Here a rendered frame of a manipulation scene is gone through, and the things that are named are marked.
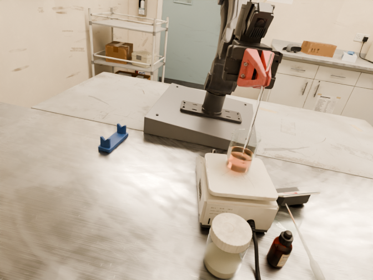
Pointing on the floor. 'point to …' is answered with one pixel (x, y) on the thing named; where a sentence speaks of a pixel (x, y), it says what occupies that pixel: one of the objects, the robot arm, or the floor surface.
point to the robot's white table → (307, 151)
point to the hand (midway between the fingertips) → (265, 79)
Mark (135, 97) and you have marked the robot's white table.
